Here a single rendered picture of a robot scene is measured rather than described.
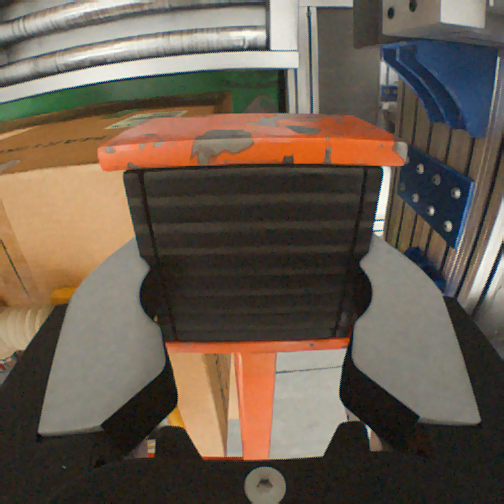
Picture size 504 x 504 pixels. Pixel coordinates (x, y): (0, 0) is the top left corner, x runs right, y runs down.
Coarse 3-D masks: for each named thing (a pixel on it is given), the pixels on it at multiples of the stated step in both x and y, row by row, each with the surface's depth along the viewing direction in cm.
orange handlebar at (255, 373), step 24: (240, 360) 14; (264, 360) 14; (240, 384) 16; (264, 384) 15; (240, 408) 17; (264, 408) 17; (240, 432) 20; (264, 432) 19; (216, 456) 26; (264, 456) 21
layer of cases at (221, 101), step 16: (192, 96) 86; (208, 96) 81; (224, 96) 78; (64, 112) 84; (80, 112) 73; (96, 112) 66; (112, 112) 60; (128, 112) 57; (224, 112) 73; (0, 128) 71; (16, 128) 61
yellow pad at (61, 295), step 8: (56, 288) 29; (64, 288) 29; (72, 288) 29; (56, 296) 28; (64, 296) 28; (56, 304) 28; (176, 408) 41; (168, 416) 41; (176, 416) 41; (160, 424) 41; (168, 424) 41; (176, 424) 42; (152, 432) 43
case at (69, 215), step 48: (0, 144) 39; (48, 144) 33; (96, 144) 29; (0, 192) 24; (48, 192) 24; (96, 192) 24; (0, 240) 26; (48, 240) 26; (96, 240) 27; (0, 288) 30; (48, 288) 30; (192, 384) 39; (192, 432) 47
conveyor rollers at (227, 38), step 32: (0, 0) 42; (96, 0) 44; (128, 0) 44; (160, 0) 45; (192, 0) 45; (224, 0) 46; (256, 0) 46; (0, 32) 44; (32, 32) 46; (160, 32) 49; (192, 32) 49; (224, 32) 49; (256, 32) 49; (32, 64) 49; (64, 64) 50; (96, 64) 51
